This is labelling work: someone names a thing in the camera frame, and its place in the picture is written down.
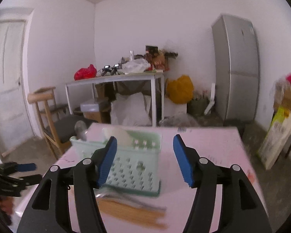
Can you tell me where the metal ladle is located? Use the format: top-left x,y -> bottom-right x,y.
74,120 -> 87,141

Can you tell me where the white door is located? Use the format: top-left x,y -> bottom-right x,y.
0,20 -> 33,158

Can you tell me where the white rice sack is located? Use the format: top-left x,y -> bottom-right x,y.
257,106 -> 291,170

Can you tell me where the wooden chair black seat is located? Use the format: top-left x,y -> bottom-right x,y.
27,87 -> 94,159

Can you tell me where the wooden chopstick bundle piece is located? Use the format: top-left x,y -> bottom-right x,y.
97,198 -> 168,229

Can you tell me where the mint green utensil basket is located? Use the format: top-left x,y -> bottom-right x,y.
70,128 -> 162,197

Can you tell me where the grey box under table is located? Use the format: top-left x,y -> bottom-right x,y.
80,98 -> 110,113

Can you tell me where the brown cardboard box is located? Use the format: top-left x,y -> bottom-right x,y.
273,80 -> 291,111

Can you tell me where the large white sack under table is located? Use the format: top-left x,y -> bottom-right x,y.
110,92 -> 152,126

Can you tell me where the yellow plastic bag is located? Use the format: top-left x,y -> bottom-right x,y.
165,75 -> 194,104

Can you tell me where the red plastic bag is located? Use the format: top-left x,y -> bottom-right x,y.
73,64 -> 97,81

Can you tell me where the white metal side table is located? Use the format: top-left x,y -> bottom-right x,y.
64,70 -> 166,127

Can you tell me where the silver refrigerator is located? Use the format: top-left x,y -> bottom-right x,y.
212,14 -> 260,122

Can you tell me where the white plastic bag on table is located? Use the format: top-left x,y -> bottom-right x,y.
122,58 -> 151,74

